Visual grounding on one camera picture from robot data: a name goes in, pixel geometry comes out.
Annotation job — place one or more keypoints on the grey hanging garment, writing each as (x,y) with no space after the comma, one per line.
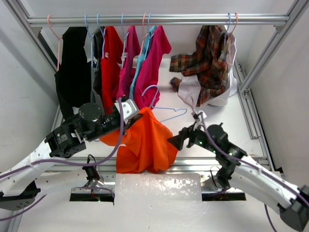
(96,44)

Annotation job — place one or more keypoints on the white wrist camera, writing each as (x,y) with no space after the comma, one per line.
(199,117)
(129,107)

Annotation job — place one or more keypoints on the blue hanger right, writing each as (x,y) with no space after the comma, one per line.
(227,28)

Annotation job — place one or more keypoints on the aluminium hanging rail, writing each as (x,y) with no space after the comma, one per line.
(159,19)

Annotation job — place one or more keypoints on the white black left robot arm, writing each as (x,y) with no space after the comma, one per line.
(47,168)

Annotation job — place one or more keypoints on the magenta hanging shirt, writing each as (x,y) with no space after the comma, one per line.
(159,45)
(127,71)

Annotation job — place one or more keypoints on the orange t shirt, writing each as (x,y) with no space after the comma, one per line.
(145,146)

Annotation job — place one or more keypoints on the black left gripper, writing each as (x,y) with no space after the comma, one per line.
(130,121)

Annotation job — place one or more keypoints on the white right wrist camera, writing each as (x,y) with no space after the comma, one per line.
(199,117)

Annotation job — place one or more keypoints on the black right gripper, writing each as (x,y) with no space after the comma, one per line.
(186,133)

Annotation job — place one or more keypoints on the white hanging garment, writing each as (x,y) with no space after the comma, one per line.
(186,87)

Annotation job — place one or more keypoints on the magenta hanging shirt right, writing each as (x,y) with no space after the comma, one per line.
(159,45)

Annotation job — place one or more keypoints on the red hanging t shirt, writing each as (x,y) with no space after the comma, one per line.
(110,67)

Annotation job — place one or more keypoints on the teal hanging garment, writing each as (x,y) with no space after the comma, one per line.
(141,58)

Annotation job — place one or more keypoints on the black hanging garment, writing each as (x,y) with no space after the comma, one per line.
(73,79)

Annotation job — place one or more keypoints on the magenta hanging shirt left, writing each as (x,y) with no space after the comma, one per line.
(127,71)

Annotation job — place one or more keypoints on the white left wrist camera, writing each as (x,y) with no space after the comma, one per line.
(129,107)

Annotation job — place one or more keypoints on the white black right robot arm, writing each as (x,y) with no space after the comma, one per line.
(240,171)

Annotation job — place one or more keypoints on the aluminium frame front rail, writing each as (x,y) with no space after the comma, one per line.
(181,165)

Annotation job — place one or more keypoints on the plaid flannel shirt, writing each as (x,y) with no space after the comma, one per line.
(208,63)

